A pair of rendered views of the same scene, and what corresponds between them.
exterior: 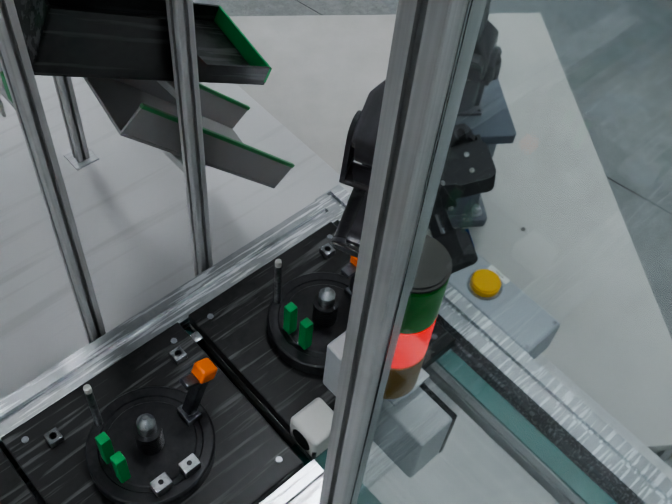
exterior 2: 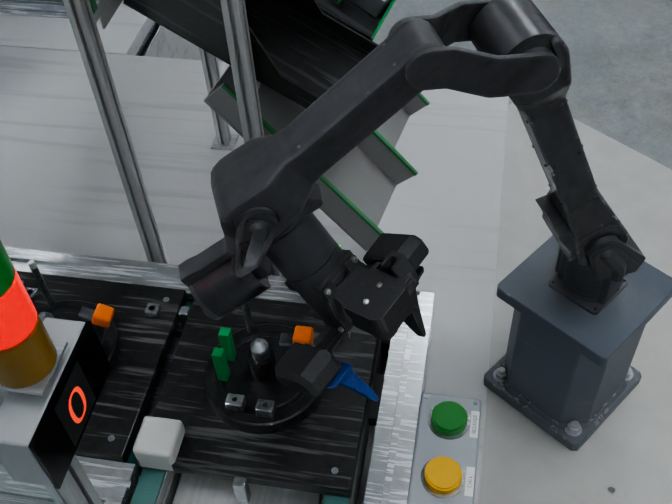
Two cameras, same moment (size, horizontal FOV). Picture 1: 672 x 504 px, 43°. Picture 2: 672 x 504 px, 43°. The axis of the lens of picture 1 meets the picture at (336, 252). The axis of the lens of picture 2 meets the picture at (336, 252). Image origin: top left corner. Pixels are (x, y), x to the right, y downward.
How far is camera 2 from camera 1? 64 cm
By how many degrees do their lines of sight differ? 38
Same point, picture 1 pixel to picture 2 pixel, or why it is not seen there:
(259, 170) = (347, 220)
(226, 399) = (140, 367)
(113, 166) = not seen: hidden behind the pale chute
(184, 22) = (229, 14)
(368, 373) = not seen: outside the picture
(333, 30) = (653, 182)
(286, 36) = (599, 161)
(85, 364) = (111, 270)
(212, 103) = (375, 146)
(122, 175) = not seen: hidden behind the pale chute
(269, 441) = (123, 420)
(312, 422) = (152, 432)
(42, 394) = (70, 268)
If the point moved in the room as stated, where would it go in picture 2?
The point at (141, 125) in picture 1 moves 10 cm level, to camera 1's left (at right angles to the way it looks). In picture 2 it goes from (222, 102) to (185, 61)
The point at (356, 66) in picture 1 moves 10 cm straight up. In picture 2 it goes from (634, 226) to (649, 177)
